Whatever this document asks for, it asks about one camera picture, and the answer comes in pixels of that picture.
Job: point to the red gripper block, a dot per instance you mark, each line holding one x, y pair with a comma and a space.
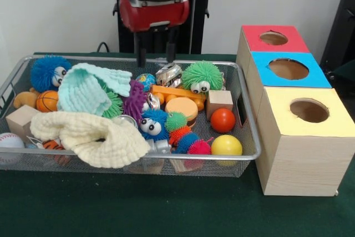
155, 15

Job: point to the mint green knitted cloth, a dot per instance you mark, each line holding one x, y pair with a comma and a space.
80, 92

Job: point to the cream knitted cloth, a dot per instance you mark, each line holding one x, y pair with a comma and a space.
83, 128

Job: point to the shallow silver mesh bin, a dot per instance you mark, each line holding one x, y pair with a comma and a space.
194, 166

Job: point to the wooden box with three holes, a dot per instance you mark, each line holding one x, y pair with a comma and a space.
305, 165

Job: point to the green spiky ball with eyes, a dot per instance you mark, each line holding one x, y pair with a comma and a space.
201, 73

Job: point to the purple spiky rubber ball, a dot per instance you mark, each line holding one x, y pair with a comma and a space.
134, 101

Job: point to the small wooden cube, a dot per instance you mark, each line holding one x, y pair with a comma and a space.
220, 99

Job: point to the orange-red ball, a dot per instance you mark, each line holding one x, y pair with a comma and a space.
222, 120

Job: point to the blue spiky rubber ball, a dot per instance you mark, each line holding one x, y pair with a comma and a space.
43, 70

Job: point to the yellow plastic ball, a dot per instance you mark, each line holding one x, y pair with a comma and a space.
226, 145

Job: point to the small orange basketball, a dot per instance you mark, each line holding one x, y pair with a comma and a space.
47, 101

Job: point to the white baseball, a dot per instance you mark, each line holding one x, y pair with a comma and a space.
9, 141

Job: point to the dark green side table cloth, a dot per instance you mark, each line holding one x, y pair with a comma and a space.
346, 74

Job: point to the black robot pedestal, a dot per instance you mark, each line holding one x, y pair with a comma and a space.
199, 26

